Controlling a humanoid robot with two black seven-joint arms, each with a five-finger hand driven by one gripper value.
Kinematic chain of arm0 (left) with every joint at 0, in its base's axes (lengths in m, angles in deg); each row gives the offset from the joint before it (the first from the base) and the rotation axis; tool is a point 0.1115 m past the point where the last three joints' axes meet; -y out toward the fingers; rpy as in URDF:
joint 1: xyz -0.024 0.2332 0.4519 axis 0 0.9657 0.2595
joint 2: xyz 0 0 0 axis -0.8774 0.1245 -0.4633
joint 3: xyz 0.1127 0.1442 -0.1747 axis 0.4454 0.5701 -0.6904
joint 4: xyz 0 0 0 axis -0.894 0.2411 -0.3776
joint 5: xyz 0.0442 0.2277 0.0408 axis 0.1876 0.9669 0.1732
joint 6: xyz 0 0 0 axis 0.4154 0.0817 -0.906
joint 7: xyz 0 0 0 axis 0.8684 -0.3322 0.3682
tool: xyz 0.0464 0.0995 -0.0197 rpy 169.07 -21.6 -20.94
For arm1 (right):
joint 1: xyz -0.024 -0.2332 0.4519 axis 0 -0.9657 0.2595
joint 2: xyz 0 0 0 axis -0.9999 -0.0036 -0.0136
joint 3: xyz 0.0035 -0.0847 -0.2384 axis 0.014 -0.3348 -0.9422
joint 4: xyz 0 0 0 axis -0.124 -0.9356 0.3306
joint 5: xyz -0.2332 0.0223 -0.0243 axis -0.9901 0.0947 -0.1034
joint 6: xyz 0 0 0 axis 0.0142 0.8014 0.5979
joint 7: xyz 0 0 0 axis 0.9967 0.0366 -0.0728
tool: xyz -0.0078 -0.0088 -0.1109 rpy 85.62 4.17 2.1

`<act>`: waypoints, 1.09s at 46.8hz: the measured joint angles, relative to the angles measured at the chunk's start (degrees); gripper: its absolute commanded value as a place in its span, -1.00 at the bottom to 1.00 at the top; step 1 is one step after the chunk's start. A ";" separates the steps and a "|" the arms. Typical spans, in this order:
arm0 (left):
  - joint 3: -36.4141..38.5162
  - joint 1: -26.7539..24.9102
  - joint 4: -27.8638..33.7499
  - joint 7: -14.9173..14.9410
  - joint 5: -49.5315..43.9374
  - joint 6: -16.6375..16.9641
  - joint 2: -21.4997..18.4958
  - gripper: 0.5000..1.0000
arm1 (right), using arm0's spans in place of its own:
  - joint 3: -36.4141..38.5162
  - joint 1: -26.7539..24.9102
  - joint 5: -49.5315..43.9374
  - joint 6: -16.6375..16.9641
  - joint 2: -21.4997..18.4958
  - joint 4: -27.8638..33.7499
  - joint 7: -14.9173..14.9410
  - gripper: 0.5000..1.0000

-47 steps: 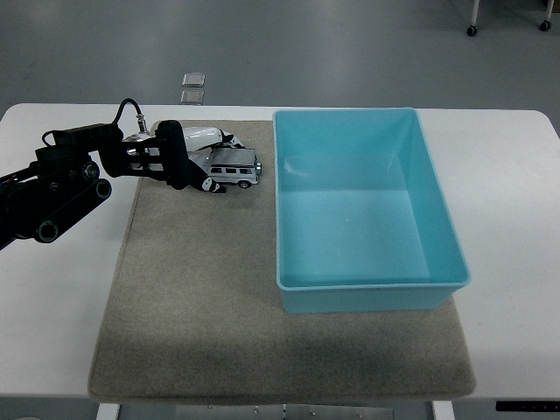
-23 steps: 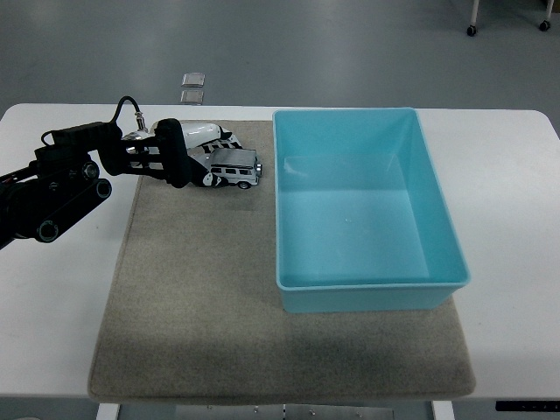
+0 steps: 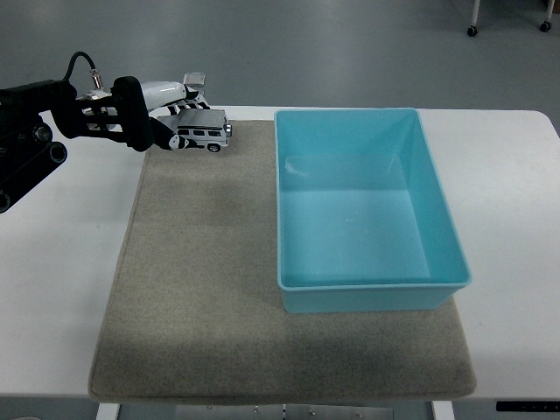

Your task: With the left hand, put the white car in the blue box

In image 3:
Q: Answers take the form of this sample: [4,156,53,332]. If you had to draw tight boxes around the beige felt mat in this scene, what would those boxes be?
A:
[87,118,478,401]

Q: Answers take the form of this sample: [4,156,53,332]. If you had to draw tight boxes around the black table control panel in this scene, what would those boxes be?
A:
[494,400,560,413]

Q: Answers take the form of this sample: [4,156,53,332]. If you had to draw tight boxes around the white cart leg with caster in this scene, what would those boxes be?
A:
[538,0,556,33]
[465,0,481,38]

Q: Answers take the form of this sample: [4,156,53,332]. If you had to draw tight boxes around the grey metal plate with screws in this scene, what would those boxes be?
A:
[173,403,396,420]

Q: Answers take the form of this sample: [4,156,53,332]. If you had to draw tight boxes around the white toy car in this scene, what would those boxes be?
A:
[168,108,235,154]

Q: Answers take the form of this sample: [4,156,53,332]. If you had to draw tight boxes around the blue plastic box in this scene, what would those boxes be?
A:
[273,107,473,315]

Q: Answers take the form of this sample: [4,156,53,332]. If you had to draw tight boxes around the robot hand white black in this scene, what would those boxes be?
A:
[110,75,212,153]

